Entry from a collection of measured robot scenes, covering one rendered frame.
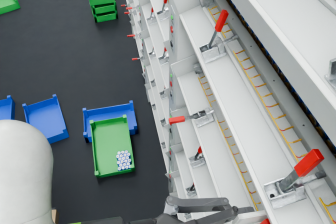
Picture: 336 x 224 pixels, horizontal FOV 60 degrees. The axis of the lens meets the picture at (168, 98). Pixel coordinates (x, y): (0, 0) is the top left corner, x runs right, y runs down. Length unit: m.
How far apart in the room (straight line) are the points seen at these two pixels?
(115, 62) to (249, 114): 1.81
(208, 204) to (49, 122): 1.53
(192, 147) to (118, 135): 0.87
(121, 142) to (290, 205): 1.34
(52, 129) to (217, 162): 1.38
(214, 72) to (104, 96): 1.50
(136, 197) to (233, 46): 1.13
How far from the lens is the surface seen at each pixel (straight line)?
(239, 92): 0.47
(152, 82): 1.54
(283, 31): 0.29
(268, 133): 0.43
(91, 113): 1.85
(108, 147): 1.65
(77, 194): 1.60
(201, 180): 0.80
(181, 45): 0.71
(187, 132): 0.88
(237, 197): 0.58
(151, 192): 1.55
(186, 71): 0.77
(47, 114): 1.96
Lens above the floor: 1.40
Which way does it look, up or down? 48 degrees down
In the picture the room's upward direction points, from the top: straight up
